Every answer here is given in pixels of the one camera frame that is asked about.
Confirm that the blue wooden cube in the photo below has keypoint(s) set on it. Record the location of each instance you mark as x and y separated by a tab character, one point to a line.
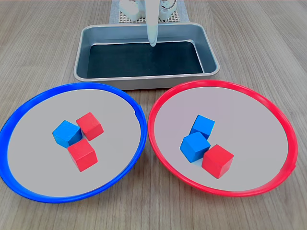
66	133
204	124
194	146

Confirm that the red wooden cube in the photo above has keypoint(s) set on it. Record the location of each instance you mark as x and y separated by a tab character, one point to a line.
90	124
82	154
217	160

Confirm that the black mat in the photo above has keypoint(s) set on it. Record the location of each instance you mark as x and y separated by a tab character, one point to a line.
144	60

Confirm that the steel tray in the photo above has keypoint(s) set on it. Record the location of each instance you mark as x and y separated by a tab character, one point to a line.
144	83

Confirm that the red rimmed white plate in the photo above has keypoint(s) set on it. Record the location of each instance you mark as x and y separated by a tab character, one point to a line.
251	131

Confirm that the blue rimmed white plate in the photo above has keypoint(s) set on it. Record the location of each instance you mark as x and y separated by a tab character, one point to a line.
36	143

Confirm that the pale perforated base plate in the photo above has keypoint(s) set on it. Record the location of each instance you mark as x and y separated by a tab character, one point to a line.
173	19

